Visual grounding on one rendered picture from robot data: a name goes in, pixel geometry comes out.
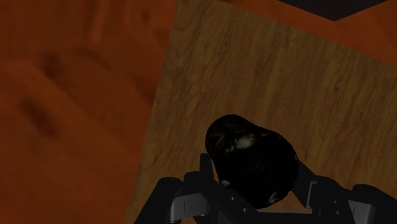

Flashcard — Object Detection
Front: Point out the black rounded lumpy object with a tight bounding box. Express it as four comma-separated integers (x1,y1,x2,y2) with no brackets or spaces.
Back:
205,114,300,210

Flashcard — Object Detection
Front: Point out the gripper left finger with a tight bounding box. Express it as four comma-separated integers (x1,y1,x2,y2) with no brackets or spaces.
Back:
134,153,246,224

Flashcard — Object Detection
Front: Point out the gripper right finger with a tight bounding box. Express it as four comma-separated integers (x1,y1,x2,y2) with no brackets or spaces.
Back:
289,157,397,224

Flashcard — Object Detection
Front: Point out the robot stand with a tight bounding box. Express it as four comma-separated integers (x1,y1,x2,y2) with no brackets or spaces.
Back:
277,0,389,22

